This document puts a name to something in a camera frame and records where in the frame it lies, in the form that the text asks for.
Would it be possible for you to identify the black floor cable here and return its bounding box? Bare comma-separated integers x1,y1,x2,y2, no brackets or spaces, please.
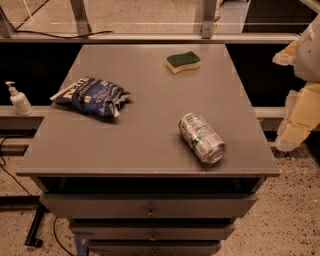
0,134,34,198

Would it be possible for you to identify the top grey drawer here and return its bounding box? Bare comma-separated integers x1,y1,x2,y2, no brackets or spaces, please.
40,194,257,219

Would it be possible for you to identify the bottom grey drawer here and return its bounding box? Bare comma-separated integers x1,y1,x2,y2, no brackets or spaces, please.
88,241,221,256

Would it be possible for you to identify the grey drawer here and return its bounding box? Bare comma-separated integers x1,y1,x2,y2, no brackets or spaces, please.
70,222,234,241
40,194,257,219
88,241,221,256

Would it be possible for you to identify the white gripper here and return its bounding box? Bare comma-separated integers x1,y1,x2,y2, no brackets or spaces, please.
272,14,320,152

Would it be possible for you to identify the blue chip bag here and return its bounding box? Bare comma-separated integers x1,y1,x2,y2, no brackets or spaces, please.
50,77,130,118

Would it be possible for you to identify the white pump bottle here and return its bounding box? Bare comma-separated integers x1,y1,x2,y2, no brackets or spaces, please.
5,81,33,116

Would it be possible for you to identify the black floor bracket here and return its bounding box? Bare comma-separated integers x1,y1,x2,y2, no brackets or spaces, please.
25,204,45,248

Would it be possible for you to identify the black cable on rail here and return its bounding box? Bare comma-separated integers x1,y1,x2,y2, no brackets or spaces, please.
13,29,114,39

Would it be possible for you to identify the green yellow sponge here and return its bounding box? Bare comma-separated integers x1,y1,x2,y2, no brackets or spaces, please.
166,51,201,74

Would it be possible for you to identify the grey drawer cabinet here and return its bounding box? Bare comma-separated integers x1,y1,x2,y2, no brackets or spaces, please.
15,44,281,256

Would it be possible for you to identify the middle grey drawer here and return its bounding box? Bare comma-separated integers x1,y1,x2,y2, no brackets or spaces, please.
70,222,234,241

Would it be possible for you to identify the silver green 7up can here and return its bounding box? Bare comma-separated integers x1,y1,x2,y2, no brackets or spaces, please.
178,113,226,165

